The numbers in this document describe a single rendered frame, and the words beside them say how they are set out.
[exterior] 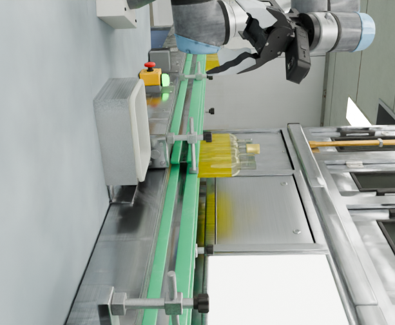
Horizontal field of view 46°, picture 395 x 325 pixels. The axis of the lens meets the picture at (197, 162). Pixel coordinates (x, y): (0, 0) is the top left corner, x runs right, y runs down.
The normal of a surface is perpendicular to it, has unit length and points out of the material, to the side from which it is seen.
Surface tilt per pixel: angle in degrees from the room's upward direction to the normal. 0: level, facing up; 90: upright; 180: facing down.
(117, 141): 90
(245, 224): 90
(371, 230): 90
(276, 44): 66
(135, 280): 90
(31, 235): 0
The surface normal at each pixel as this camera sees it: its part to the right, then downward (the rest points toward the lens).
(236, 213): -0.04, -0.90
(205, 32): 0.35, 0.40
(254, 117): -0.04, 0.45
